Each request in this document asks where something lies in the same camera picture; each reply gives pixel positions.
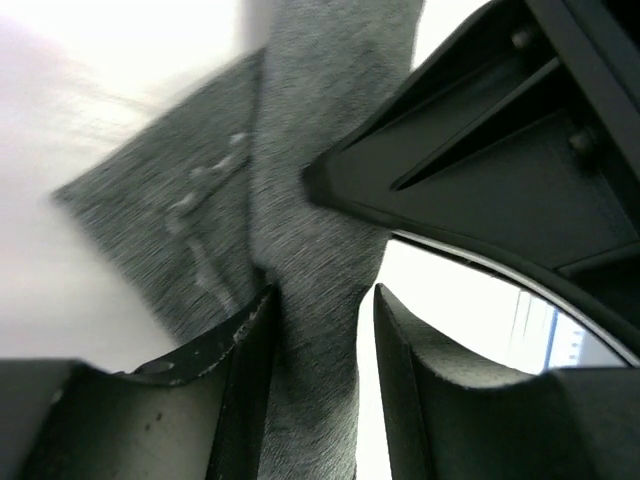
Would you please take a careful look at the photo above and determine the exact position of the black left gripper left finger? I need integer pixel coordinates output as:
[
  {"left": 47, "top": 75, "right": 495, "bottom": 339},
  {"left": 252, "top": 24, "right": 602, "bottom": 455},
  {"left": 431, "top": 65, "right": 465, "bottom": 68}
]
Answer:
[{"left": 1, "top": 288, "right": 274, "bottom": 479}]

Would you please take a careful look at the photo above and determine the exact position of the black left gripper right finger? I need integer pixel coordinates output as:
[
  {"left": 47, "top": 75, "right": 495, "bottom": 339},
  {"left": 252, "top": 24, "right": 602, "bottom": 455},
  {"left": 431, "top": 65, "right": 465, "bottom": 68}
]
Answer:
[{"left": 374, "top": 285, "right": 639, "bottom": 479}]

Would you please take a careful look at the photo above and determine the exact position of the grey cloth napkin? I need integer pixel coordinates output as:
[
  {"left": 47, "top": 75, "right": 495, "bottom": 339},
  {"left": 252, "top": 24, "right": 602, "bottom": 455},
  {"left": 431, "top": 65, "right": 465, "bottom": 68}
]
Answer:
[{"left": 54, "top": 1, "right": 423, "bottom": 479}]

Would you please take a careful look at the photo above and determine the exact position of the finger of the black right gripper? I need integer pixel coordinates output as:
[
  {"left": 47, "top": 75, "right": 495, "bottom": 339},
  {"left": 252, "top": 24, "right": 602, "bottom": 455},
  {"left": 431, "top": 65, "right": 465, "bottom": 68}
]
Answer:
[{"left": 302, "top": 1, "right": 639, "bottom": 365}]

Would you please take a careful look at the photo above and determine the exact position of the white slotted cable duct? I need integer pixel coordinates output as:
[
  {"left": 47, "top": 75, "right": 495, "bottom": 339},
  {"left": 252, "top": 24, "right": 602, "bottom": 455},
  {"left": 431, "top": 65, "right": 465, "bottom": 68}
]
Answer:
[{"left": 542, "top": 307, "right": 591, "bottom": 371}]

